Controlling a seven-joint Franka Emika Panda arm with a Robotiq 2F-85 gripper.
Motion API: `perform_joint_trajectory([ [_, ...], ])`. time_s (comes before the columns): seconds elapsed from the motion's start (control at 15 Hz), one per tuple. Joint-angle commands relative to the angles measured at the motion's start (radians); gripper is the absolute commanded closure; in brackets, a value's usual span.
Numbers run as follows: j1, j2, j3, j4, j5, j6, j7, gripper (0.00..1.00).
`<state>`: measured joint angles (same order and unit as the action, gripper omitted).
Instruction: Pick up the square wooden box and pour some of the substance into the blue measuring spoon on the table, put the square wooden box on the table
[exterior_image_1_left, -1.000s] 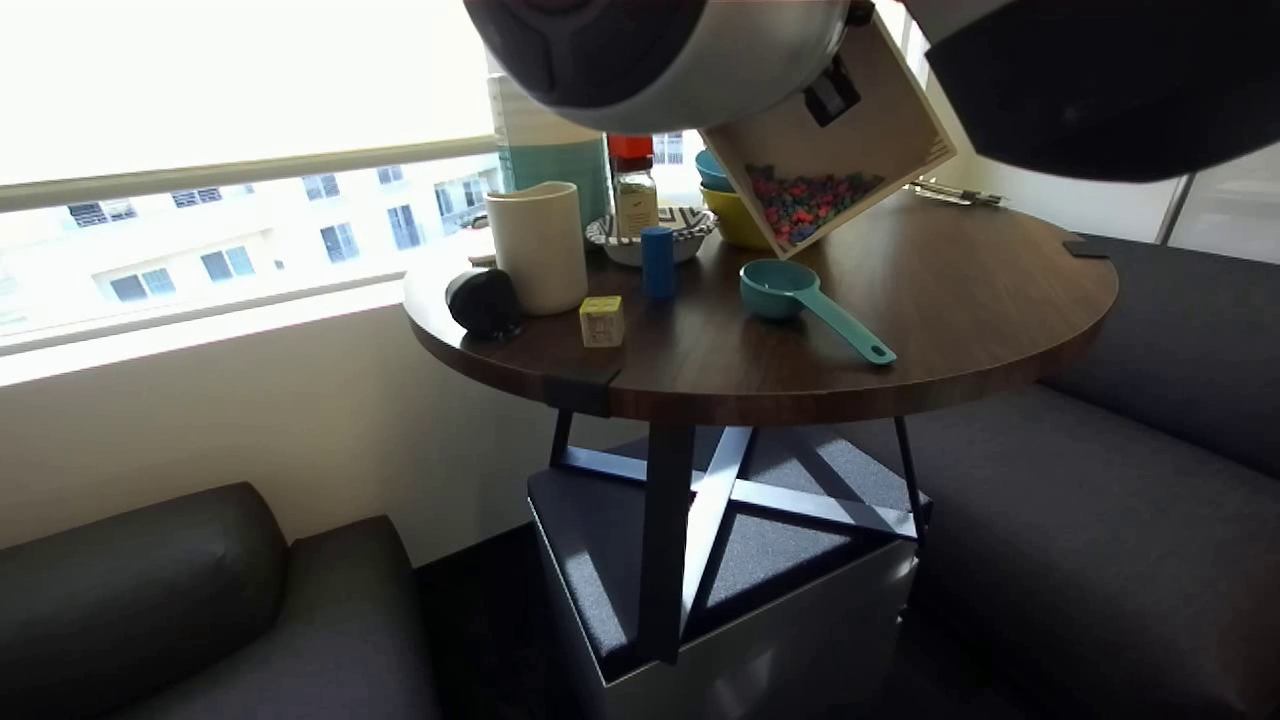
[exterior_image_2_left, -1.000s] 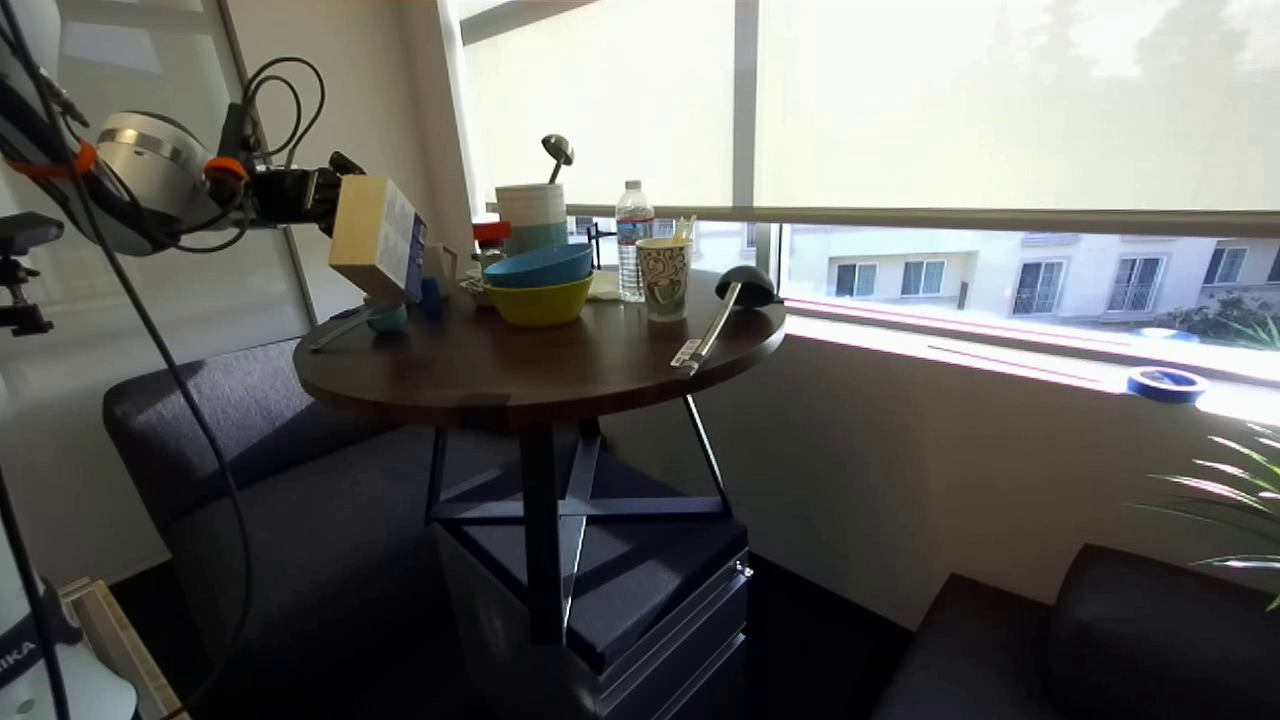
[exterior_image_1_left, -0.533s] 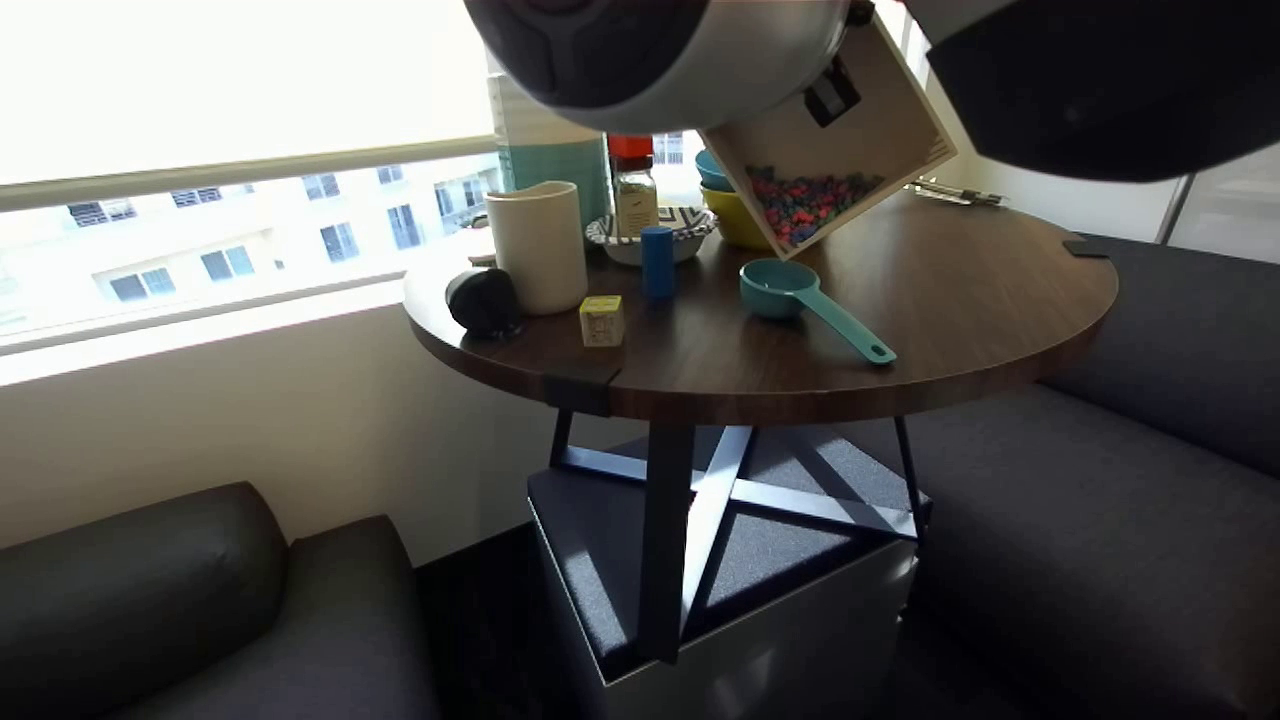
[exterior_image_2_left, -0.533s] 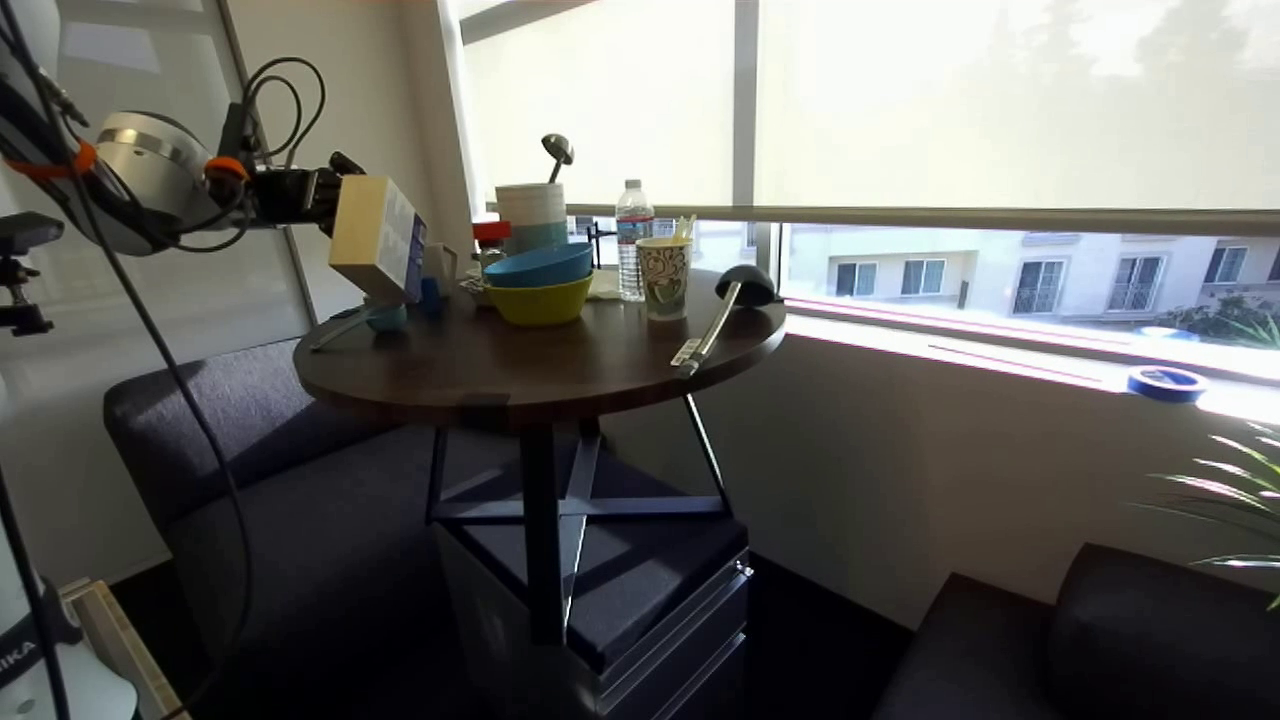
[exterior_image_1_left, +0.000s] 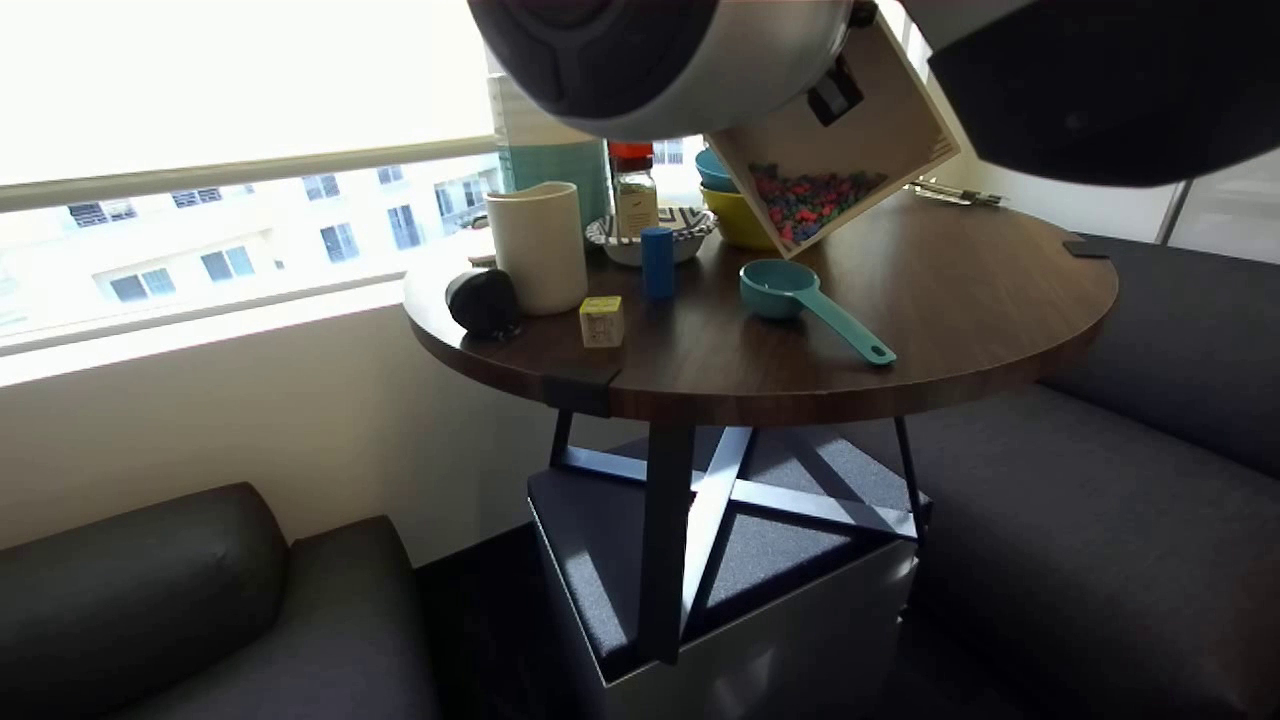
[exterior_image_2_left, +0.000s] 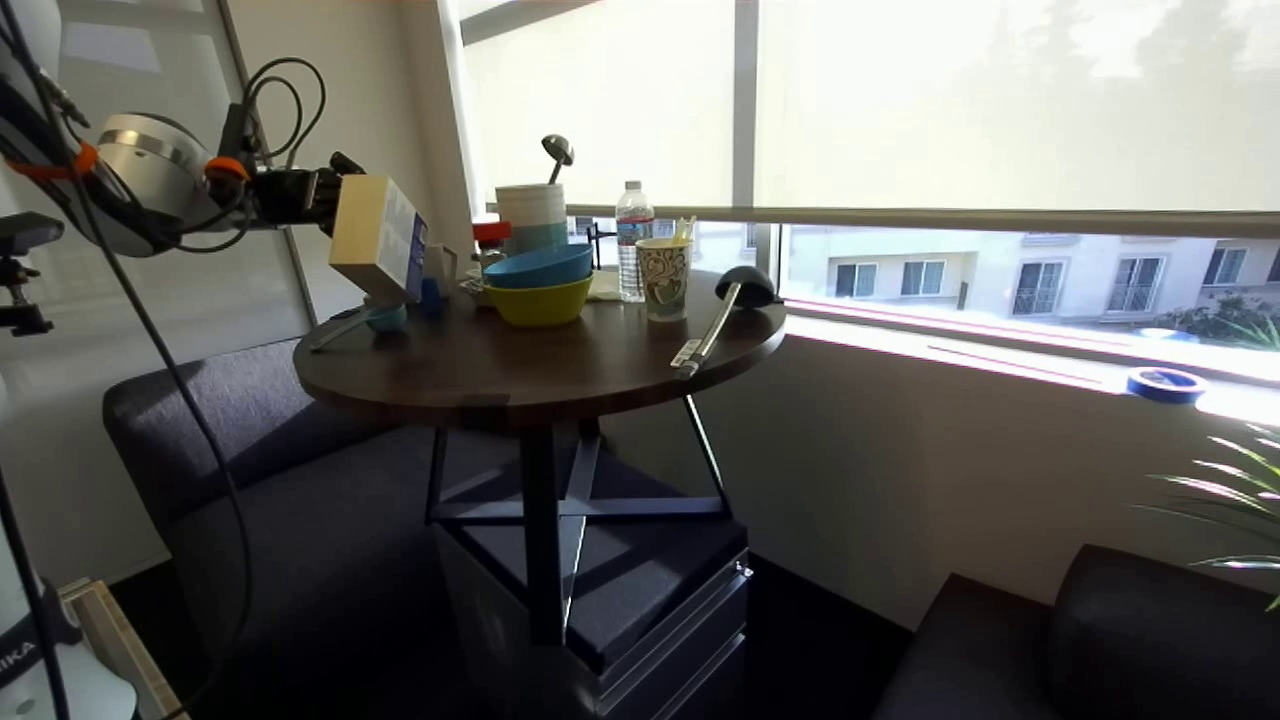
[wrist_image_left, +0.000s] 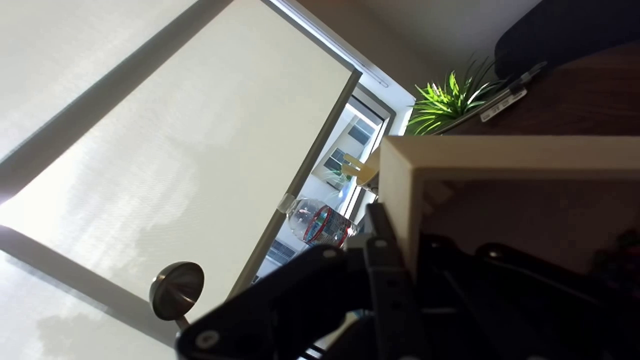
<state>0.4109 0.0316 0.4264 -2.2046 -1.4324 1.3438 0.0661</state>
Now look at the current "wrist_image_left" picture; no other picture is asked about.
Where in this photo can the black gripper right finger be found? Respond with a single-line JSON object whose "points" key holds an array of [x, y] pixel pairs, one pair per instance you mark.
{"points": [[521, 313]]}

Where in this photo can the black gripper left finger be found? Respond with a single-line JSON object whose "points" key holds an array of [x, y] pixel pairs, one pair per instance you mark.
{"points": [[300, 300]]}

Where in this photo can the square wooden box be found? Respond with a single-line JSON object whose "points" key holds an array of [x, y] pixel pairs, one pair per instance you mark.
{"points": [[501, 157]]}

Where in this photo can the pale yellow small container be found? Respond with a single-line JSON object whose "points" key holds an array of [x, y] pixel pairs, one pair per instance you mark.
{"points": [[362, 170]]}

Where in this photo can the white roller window blind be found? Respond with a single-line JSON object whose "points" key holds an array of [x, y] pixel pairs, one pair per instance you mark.
{"points": [[166, 166]]}

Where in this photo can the silver flat metal tool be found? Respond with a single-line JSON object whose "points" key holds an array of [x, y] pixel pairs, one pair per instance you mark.
{"points": [[503, 107]]}

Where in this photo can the round wooden table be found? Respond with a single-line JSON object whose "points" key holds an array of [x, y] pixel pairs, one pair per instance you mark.
{"points": [[586, 100]]}

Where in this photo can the green potted plant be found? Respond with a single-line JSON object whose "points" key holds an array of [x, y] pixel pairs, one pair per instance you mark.
{"points": [[443, 100]]}

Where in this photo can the dark leather armchair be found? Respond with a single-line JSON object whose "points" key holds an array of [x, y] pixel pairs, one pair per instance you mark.
{"points": [[572, 33]]}

